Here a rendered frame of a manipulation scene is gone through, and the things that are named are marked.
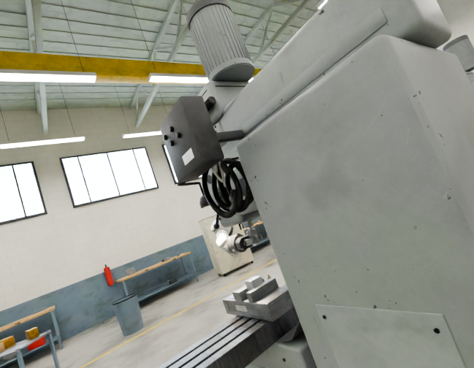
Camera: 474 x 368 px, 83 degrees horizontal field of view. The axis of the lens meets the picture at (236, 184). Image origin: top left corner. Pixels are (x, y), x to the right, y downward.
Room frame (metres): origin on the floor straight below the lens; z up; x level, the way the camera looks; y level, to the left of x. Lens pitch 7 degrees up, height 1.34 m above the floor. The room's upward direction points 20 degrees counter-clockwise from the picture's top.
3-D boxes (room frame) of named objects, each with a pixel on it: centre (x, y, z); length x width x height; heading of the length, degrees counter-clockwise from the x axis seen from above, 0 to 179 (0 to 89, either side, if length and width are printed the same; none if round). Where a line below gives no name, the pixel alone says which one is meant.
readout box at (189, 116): (0.83, 0.10, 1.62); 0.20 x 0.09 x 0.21; 37
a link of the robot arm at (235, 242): (1.35, 0.07, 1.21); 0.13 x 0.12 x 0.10; 127
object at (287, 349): (1.27, 0.01, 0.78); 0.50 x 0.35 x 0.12; 37
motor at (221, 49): (1.07, -0.14, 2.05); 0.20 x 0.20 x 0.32
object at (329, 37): (0.87, -0.29, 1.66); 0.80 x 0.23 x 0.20; 37
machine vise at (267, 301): (1.25, 0.10, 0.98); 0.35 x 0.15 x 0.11; 37
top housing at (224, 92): (1.26, 0.00, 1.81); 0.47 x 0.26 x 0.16; 37
